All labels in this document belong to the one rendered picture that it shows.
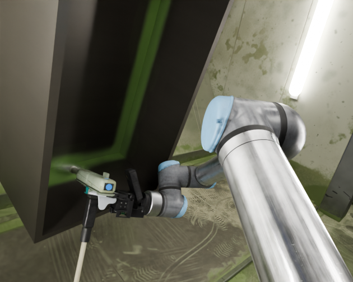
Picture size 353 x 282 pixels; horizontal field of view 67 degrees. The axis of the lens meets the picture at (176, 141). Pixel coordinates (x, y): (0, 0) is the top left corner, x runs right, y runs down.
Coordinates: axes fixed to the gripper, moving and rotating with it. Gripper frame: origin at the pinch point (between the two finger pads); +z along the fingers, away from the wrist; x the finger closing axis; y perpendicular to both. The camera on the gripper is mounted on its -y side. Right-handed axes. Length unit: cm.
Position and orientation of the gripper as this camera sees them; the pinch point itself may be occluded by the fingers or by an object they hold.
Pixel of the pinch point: (92, 189)
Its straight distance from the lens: 90.9
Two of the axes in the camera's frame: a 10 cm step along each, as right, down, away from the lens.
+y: -2.0, 9.7, -1.0
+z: -8.1, -2.2, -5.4
